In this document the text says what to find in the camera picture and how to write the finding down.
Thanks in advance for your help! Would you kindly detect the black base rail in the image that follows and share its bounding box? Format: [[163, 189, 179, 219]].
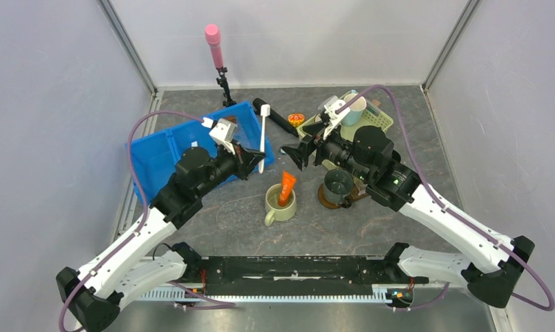
[[158, 255, 415, 308]]

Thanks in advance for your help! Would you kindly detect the orange yellow toy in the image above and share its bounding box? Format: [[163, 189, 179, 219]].
[[287, 113, 305, 128]]

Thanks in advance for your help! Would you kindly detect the light green mug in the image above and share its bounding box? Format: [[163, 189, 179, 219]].
[[264, 184, 297, 226]]

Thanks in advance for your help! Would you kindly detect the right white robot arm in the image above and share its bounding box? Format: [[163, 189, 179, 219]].
[[282, 124, 535, 308]]

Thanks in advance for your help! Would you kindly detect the green plastic basket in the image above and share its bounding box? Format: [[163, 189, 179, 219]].
[[297, 90, 393, 140]]

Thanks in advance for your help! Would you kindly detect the black cylinder marker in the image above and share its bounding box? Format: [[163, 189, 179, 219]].
[[252, 98, 299, 138]]

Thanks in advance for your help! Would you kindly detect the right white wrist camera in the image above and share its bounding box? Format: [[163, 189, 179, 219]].
[[315, 96, 350, 140]]

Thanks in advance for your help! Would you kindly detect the light blue mug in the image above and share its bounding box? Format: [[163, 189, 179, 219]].
[[342, 96, 367, 127]]

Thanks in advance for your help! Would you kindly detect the brown oval wooden tray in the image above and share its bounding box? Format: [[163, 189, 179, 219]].
[[317, 184, 368, 210]]

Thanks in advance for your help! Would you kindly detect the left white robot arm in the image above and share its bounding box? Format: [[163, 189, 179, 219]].
[[56, 142, 265, 331]]

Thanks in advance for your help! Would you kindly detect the orange toothpaste tube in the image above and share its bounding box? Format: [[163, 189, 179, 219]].
[[278, 171, 297, 207]]

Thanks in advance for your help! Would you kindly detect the dark grey mug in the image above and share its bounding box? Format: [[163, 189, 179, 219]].
[[323, 169, 354, 204]]

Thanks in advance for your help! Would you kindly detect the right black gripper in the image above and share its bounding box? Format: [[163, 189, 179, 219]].
[[281, 119, 371, 183]]

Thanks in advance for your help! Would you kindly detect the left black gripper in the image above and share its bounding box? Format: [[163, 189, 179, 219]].
[[196, 139, 265, 198]]

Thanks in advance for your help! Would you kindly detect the blue compartment bin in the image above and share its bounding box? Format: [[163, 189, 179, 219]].
[[131, 102, 261, 201]]

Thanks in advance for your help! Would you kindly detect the white toothbrush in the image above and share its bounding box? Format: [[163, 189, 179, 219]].
[[258, 104, 271, 174]]

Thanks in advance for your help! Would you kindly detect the pink microphone on stand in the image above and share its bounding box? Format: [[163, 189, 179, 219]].
[[205, 24, 236, 107]]

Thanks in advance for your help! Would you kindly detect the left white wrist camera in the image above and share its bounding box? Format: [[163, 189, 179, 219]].
[[209, 118, 237, 155]]

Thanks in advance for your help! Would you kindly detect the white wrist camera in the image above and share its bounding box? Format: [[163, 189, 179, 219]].
[[315, 96, 350, 140], [209, 118, 237, 155]]

